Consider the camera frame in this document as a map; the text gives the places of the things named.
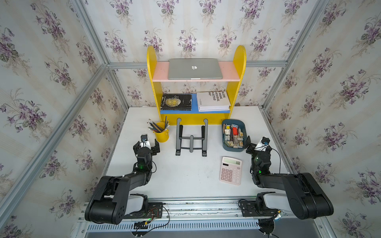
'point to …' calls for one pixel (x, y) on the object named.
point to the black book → (176, 102)
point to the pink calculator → (230, 170)
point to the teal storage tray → (234, 135)
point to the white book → (216, 100)
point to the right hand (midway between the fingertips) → (258, 139)
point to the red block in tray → (235, 129)
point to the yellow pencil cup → (162, 137)
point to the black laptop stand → (179, 137)
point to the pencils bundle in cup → (154, 127)
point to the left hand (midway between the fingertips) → (150, 141)
